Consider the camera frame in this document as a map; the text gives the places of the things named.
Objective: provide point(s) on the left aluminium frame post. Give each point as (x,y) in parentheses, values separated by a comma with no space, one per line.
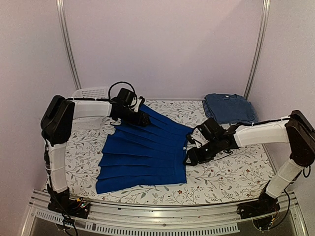
(67,44)

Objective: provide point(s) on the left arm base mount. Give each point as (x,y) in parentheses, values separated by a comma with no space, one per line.
(79,208)

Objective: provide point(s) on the dark teal t-shirt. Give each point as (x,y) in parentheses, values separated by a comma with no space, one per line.
(214,97)

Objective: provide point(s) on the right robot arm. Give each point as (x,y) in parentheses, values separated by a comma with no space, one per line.
(293,129)

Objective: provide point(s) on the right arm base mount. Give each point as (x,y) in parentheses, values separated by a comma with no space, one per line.
(258,207)

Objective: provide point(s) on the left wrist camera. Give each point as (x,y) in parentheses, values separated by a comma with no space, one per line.
(137,103)

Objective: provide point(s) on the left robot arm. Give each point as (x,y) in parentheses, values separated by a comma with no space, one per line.
(56,128)

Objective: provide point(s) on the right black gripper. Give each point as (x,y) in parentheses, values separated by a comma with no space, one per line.
(194,158)

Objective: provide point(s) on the right aluminium frame post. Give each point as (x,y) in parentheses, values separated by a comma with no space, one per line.
(258,48)

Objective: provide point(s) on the bright blue garment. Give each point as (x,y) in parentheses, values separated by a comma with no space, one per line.
(150,155)

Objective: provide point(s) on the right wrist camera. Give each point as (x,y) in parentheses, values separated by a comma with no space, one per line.
(191,140)

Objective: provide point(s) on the white plastic laundry basket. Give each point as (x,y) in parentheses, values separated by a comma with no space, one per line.
(95,92)

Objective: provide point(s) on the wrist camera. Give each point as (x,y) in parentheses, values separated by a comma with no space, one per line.
(137,103)
(191,140)

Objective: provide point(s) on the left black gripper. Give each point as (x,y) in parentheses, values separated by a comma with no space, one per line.
(138,121)

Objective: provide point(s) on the folded blue checkered shirt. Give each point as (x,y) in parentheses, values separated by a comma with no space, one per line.
(230,111)

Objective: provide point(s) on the aluminium frame post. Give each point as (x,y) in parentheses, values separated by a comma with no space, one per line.
(67,44)
(258,48)

